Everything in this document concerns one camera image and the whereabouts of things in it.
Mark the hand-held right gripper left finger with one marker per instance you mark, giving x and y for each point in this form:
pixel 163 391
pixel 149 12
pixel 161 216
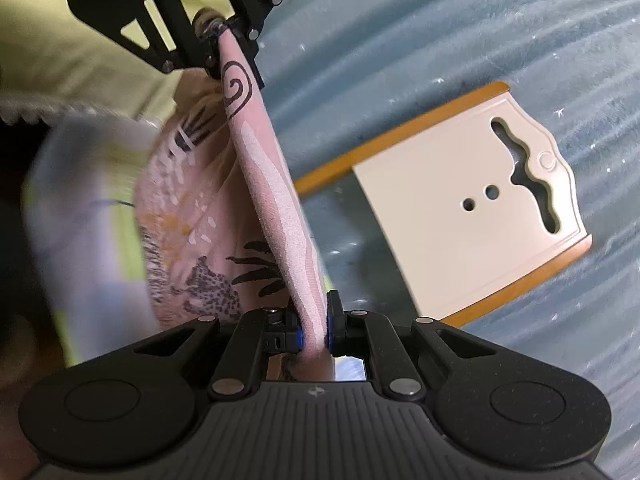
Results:
pixel 299 341

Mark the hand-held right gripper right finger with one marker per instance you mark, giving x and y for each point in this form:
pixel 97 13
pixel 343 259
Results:
pixel 329 340

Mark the pink printed garment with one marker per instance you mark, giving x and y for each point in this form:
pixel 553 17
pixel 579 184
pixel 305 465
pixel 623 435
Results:
pixel 280 220

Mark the green sofa cover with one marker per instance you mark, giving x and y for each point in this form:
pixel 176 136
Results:
pixel 50 50

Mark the white fringed cloth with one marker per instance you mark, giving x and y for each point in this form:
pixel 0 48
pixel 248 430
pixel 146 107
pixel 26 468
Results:
pixel 45 107

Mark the blue rug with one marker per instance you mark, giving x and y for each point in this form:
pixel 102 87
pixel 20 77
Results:
pixel 400 35

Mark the cream wooden chair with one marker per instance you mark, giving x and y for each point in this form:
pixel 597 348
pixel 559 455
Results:
pixel 450 220

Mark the pale blurred cloth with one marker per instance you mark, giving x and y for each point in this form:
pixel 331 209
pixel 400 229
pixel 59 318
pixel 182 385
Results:
pixel 85 220

